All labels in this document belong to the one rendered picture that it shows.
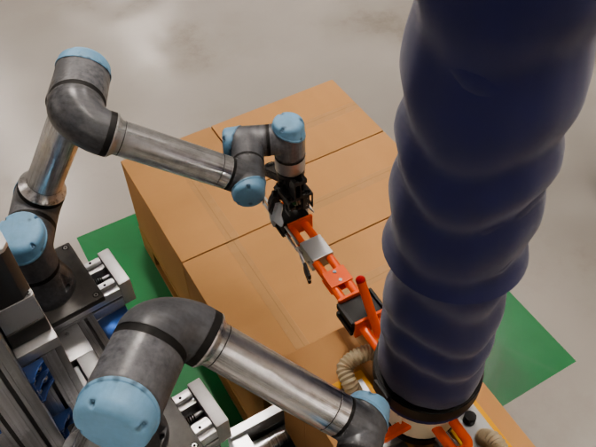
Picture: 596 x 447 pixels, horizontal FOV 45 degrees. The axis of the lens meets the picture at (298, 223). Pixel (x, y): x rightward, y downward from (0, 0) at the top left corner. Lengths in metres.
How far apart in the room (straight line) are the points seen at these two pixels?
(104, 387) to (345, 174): 1.90
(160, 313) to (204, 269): 1.44
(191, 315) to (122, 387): 0.16
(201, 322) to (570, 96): 0.60
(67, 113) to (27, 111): 2.73
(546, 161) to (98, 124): 0.88
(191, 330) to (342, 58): 3.32
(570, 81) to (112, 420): 0.72
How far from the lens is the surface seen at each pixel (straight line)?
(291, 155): 1.68
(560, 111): 0.90
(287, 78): 4.13
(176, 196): 2.75
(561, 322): 3.17
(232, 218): 2.65
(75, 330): 1.96
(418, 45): 0.88
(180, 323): 1.08
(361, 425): 1.22
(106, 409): 1.02
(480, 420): 1.75
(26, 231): 1.77
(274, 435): 2.16
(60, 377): 1.69
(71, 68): 1.57
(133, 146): 1.50
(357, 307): 1.72
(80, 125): 1.48
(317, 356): 1.82
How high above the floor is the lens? 2.52
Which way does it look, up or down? 49 degrees down
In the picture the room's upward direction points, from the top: 2 degrees counter-clockwise
